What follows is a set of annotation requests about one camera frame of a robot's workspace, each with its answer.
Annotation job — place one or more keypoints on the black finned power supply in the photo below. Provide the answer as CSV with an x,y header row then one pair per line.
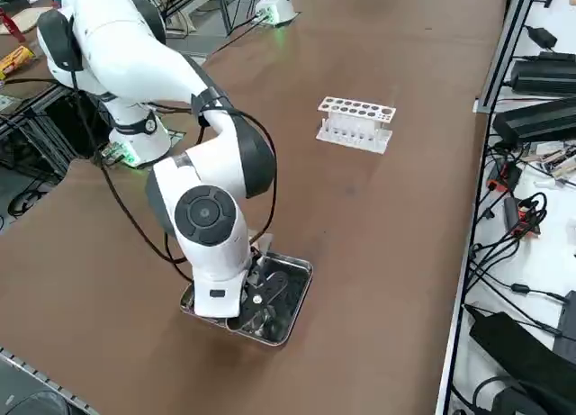
x,y
535,120

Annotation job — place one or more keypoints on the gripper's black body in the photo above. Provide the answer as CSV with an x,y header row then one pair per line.
x,y
270,293

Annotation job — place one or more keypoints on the white test tube rack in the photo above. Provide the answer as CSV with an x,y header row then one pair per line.
x,y
335,136

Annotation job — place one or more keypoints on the black aluminium frame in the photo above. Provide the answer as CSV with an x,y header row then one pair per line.
x,y
49,136

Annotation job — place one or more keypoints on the large black power brick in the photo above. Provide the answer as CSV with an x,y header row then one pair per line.
x,y
517,356

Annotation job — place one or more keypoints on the wooden board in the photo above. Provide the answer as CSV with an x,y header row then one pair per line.
x,y
20,20

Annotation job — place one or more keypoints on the aluminium profile post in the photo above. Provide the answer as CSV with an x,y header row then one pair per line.
x,y
508,50

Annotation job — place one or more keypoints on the red metal clamp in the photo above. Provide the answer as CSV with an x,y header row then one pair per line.
x,y
11,25

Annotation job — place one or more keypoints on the yellow snack packet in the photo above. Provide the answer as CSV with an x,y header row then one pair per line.
x,y
15,59

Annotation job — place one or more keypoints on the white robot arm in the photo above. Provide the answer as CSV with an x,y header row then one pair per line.
x,y
135,59
276,1

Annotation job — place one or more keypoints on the small black power adapter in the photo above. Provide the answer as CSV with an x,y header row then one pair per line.
x,y
542,37

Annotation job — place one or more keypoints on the black metal stand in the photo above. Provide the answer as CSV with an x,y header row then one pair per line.
x,y
227,10

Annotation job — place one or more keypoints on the dark grey round object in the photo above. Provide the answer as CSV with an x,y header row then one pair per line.
x,y
38,403

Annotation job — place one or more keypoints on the stainless steel tray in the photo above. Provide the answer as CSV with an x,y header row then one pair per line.
x,y
301,280

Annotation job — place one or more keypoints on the orange black converter box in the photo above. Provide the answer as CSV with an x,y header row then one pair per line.
x,y
522,217
504,176

